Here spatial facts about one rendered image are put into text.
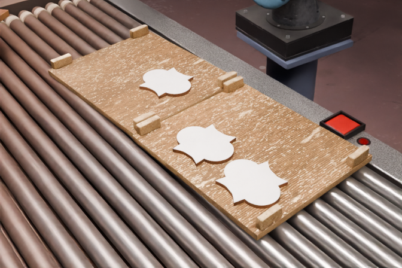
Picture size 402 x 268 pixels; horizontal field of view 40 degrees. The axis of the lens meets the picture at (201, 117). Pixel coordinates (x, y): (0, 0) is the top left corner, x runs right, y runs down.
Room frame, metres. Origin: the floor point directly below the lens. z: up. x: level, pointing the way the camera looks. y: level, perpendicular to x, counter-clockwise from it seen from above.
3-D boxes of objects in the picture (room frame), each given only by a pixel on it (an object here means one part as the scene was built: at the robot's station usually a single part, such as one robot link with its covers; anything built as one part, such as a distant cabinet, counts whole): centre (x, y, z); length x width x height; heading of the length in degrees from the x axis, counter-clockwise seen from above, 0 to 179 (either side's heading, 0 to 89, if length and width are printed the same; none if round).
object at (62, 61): (1.35, 0.38, 0.95); 0.06 x 0.02 x 0.03; 130
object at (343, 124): (1.04, -0.33, 0.92); 0.06 x 0.06 x 0.01; 36
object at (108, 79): (1.29, 0.16, 0.93); 0.41 x 0.35 x 0.02; 40
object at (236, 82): (1.20, -0.09, 0.95); 0.06 x 0.02 x 0.03; 129
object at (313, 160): (0.97, -0.10, 0.93); 0.41 x 0.35 x 0.02; 39
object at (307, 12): (1.62, -0.31, 0.99); 0.15 x 0.15 x 0.10
